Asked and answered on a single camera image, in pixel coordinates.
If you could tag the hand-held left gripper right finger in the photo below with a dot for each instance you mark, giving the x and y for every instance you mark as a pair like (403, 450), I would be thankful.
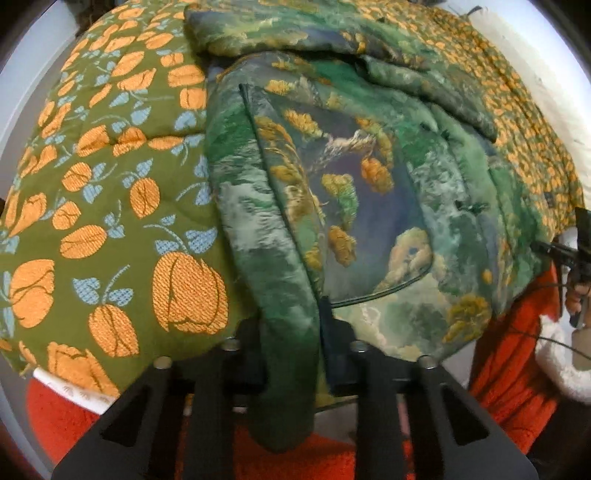
(341, 364)

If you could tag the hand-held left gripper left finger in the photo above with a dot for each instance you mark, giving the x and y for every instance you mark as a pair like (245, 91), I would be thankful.
(240, 364)

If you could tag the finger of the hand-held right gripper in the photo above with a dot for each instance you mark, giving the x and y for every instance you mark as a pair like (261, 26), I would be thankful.
(556, 251)

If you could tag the green landscape print padded jacket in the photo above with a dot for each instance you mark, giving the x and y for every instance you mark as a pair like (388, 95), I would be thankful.
(360, 207)

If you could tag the person's right hand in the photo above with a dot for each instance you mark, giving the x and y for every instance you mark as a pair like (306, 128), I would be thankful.
(577, 297)

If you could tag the white fluffy sleeve cuff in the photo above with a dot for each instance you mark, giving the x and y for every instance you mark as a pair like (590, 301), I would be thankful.
(563, 374)

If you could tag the green quilt with orange flowers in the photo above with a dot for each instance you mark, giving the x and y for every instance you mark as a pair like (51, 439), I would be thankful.
(115, 184)

